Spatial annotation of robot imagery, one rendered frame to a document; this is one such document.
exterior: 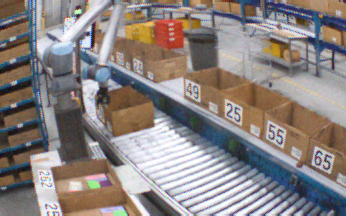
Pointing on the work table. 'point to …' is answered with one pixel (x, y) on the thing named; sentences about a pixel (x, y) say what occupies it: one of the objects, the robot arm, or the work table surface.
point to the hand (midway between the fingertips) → (102, 113)
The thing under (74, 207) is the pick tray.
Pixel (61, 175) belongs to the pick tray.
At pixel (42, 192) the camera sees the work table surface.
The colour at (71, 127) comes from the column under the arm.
